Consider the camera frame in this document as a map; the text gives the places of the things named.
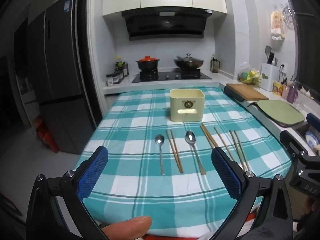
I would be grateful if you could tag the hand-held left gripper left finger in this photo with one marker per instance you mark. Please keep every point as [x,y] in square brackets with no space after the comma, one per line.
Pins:
[92,172]

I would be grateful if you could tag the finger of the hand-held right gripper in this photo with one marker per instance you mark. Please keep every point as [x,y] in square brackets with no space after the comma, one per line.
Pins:
[313,121]
[290,142]

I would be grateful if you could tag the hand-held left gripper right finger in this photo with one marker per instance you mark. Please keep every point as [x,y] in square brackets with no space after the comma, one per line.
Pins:
[227,172]

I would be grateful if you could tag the silver spoon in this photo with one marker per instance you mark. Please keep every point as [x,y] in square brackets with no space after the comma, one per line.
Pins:
[159,140]

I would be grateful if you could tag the cream utensil holder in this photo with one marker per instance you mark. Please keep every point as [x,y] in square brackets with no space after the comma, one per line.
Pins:
[175,105]

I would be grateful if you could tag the blue white bowl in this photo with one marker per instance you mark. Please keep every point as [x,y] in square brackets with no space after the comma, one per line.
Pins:
[311,138]

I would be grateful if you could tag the garlic bulbs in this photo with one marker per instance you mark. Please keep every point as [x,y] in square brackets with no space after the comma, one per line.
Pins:
[306,92]

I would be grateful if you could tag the green cutting mat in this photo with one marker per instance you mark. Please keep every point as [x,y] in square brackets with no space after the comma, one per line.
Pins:
[280,112]

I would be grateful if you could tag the purple cup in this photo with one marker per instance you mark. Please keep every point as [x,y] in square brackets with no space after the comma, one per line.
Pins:
[292,95]

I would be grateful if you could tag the pink cup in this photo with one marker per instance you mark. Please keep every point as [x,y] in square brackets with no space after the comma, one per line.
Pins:
[285,92]

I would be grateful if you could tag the teal checked tablecloth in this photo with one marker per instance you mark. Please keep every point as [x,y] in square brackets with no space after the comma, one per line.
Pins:
[130,155]

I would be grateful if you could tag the yellow box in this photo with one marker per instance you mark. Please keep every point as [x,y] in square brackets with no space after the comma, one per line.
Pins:
[277,88]

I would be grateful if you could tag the red plastic container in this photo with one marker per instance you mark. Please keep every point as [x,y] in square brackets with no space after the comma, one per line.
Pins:
[47,137]

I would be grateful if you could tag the white knife block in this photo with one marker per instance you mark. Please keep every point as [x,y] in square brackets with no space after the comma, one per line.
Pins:
[269,77]

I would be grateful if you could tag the wooden cutting board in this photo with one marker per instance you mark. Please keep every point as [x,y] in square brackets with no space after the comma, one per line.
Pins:
[247,92]

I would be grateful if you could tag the black tray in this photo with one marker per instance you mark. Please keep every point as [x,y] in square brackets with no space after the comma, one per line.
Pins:
[232,94]

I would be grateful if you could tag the plastic bag with produce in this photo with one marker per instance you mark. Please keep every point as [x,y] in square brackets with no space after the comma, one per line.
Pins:
[248,76]

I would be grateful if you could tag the grey spatula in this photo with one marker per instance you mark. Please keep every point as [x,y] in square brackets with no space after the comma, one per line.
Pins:
[268,50]

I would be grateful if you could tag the dark grey refrigerator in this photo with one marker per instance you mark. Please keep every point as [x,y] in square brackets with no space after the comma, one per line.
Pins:
[57,80]

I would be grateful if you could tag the hanging plastic bag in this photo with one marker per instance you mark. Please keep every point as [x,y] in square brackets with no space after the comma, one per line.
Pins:
[277,22]

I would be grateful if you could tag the dark sauce bottle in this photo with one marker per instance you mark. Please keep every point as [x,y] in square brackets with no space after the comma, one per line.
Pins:
[125,70]

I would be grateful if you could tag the glass jug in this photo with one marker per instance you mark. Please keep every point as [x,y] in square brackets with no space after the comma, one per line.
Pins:
[215,65]

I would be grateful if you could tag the green cap oil bottle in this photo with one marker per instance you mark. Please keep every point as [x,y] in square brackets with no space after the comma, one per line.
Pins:
[118,63]

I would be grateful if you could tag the black gas hob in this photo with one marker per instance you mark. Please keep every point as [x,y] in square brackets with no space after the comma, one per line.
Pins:
[170,76]

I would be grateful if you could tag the wok with glass lid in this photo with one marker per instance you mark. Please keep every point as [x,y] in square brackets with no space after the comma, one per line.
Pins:
[187,65]

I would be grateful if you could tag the black clay pot red lid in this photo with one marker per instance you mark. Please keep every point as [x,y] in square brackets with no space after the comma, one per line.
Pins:
[147,65]

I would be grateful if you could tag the black range hood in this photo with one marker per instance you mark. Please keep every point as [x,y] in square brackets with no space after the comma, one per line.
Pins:
[165,25]

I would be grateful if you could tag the wall socket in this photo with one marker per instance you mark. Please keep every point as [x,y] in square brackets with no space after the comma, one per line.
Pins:
[283,68]

